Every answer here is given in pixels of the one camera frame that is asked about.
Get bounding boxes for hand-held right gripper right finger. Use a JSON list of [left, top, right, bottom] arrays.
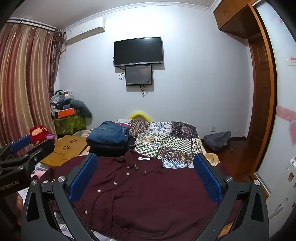
[[193, 153, 270, 241]]

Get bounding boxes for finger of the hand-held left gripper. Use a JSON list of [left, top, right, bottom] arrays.
[[0, 135, 32, 160], [14, 138, 55, 171]]

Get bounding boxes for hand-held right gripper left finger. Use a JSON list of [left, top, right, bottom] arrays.
[[21, 153, 102, 241]]

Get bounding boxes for maroon button-up shirt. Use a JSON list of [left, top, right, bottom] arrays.
[[35, 149, 243, 235]]

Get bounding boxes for pile of clothes and papers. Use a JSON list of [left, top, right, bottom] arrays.
[[50, 89, 75, 112]]

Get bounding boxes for red plush toy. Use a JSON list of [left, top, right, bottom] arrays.
[[29, 126, 55, 143]]

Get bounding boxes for cream cloth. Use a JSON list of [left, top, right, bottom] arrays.
[[205, 152, 220, 166]]

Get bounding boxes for wooden lap desk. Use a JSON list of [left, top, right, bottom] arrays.
[[40, 135, 88, 167]]

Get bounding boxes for folded black garment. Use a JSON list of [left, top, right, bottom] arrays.
[[88, 136, 137, 157]]

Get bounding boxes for green bag with clutter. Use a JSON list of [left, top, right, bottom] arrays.
[[54, 113, 87, 136]]

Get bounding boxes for grey backpack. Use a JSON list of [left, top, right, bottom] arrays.
[[203, 131, 233, 153]]

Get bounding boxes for orange box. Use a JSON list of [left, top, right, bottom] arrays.
[[58, 108, 76, 118]]

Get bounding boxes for folded blue jeans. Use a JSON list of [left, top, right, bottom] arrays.
[[86, 121, 132, 151]]

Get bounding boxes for dark grey cushion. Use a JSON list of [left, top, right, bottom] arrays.
[[69, 100, 93, 127]]

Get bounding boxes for patchwork patterned bedspread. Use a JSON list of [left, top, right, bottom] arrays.
[[76, 118, 204, 169]]

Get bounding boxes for striped brown curtain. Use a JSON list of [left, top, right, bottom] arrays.
[[0, 22, 64, 149]]

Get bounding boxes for white plastic drawer cabinet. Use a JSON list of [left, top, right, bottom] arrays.
[[265, 156, 296, 223]]

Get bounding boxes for yellow curved object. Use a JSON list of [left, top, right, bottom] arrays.
[[129, 111, 150, 121]]

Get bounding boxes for wooden door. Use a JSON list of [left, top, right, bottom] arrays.
[[248, 37, 273, 150]]

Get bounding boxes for frosted sliding wardrobe door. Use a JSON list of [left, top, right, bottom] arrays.
[[254, 0, 296, 197]]

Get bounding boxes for white air conditioner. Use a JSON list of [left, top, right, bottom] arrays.
[[63, 17, 106, 45]]

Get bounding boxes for wooden overhead cabinet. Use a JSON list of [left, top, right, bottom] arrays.
[[213, 0, 258, 39]]

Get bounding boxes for small black wall monitor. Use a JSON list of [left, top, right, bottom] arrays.
[[125, 65, 154, 86]]

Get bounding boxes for black wall television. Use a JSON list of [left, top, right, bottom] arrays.
[[114, 36, 164, 68]]

